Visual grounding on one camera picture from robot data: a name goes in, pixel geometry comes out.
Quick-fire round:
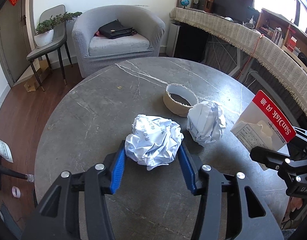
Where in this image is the black handbag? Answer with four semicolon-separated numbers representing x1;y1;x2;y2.
94;20;138;40

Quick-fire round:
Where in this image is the grey door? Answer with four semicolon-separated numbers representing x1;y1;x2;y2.
0;0;31;87

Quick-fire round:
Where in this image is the potted green plant white pot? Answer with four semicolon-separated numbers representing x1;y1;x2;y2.
34;11;82;48

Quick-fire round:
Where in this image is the white tape roll on floor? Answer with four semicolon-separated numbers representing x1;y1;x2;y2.
11;186;21;199

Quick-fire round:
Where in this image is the grey armchair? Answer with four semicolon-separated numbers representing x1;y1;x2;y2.
72;5;166;78

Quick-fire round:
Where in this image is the brown cardboard tape roll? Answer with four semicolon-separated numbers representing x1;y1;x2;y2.
163;83;198;118

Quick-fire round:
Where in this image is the flat cardboard box on floor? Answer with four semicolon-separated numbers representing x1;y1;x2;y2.
24;60;53;93

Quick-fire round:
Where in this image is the wooden desk shelf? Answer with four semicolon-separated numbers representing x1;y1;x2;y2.
256;8;307;73

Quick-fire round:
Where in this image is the grey dining chair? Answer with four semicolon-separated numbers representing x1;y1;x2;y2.
26;4;74;92

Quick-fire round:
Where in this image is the round grey coffee table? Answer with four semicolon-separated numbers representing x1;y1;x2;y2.
22;57;289;239

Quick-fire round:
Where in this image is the white paper ball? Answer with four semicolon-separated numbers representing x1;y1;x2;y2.
125;114;184;171

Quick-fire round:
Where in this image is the small blue globe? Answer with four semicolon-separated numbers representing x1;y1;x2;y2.
180;0;190;9

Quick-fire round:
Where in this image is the SanDisk red white package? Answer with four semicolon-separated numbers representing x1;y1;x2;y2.
231;90;296;151

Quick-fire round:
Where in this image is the beige fringed desk cloth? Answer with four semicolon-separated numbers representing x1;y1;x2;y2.
170;8;307;117

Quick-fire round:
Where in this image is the black computer monitor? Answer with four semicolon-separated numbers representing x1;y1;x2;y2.
212;0;260;23

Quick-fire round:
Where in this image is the dark dining table leg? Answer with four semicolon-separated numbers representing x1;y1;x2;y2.
0;165;34;183

